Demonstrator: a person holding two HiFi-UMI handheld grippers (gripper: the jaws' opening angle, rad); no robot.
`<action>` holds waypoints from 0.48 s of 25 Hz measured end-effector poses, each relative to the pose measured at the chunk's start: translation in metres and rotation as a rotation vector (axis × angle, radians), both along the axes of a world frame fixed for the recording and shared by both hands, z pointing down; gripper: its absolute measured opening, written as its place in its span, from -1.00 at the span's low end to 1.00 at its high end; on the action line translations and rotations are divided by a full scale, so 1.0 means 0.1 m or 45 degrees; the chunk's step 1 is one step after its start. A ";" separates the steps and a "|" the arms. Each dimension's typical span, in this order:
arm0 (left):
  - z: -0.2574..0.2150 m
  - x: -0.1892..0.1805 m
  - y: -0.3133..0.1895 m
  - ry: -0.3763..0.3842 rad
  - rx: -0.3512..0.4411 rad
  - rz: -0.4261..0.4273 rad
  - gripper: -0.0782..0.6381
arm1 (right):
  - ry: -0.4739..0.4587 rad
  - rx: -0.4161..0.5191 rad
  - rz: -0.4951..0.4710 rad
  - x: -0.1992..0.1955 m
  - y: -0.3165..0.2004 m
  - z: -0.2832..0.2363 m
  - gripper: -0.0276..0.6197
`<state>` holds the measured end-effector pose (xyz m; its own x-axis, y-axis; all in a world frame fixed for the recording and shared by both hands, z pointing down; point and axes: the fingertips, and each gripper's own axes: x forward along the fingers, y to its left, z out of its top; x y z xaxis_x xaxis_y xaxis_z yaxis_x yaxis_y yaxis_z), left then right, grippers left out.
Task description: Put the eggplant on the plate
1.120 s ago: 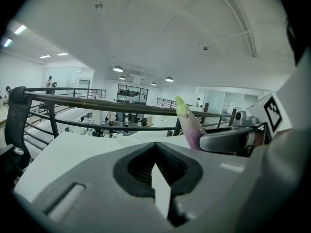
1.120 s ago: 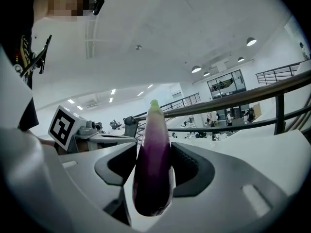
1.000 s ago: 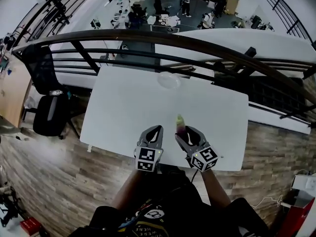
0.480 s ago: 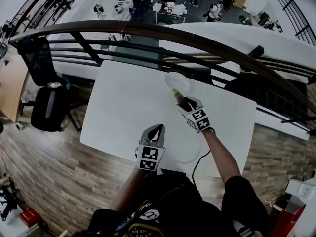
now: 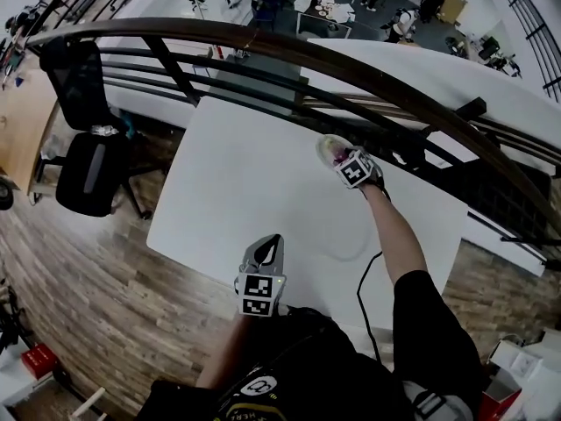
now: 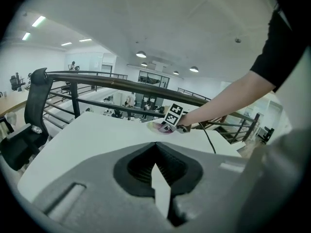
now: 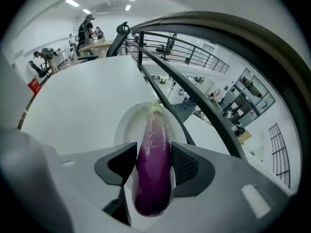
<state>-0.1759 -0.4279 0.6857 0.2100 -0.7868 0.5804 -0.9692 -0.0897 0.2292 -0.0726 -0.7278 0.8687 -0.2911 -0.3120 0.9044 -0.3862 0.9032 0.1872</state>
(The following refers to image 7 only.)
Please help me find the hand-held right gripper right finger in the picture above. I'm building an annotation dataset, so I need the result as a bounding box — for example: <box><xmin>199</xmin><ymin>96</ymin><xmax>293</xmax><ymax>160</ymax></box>
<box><xmin>171</xmin><ymin>141</ymin><xmax>292</xmax><ymax>231</ymax></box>

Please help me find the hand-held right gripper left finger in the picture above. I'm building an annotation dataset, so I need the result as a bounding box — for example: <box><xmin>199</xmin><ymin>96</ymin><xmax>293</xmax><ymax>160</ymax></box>
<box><xmin>59</xmin><ymin>141</ymin><xmax>138</xmax><ymax>227</ymax></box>

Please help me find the purple eggplant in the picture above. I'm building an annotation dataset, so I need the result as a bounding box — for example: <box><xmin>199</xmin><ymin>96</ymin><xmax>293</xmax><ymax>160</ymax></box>
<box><xmin>131</xmin><ymin>100</ymin><xmax>176</xmax><ymax>217</ymax></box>

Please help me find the white plate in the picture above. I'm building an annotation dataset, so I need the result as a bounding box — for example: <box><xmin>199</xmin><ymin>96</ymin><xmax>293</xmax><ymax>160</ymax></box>
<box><xmin>113</xmin><ymin>101</ymin><xmax>188</xmax><ymax>149</ymax></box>

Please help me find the white table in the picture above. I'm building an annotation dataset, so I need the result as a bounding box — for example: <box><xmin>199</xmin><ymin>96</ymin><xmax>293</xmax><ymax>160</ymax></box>
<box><xmin>17</xmin><ymin>54</ymin><xmax>176</xmax><ymax>155</ymax></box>

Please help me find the short black balcony railing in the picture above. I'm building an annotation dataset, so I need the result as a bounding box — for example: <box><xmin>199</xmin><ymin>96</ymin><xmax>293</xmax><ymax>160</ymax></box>
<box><xmin>268</xmin><ymin>122</ymin><xmax>293</xmax><ymax>189</ymax></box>

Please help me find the red box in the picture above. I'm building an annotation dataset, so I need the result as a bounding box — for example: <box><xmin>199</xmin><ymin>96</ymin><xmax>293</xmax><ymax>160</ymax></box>
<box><xmin>27</xmin><ymin>77</ymin><xmax>41</xmax><ymax>96</ymax></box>

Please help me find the black mesh office chair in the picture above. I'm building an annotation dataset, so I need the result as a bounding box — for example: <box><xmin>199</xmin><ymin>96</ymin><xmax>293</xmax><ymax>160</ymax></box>
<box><xmin>78</xmin><ymin>21</ymin><xmax>131</xmax><ymax>64</ymax></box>

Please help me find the long black balcony railing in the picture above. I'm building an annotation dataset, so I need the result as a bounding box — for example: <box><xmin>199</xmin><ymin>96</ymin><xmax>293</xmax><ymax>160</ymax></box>
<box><xmin>142</xmin><ymin>31</ymin><xmax>231</xmax><ymax>74</ymax></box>

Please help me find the wooden desk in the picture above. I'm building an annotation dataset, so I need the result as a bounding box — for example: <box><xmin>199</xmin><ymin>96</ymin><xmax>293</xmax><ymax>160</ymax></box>
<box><xmin>78</xmin><ymin>39</ymin><xmax>115</xmax><ymax>54</ymax></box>

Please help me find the black curved railing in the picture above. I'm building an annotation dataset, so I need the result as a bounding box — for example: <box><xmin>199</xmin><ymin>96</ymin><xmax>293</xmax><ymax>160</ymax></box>
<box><xmin>125</xmin><ymin>11</ymin><xmax>311</xmax><ymax>180</ymax></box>

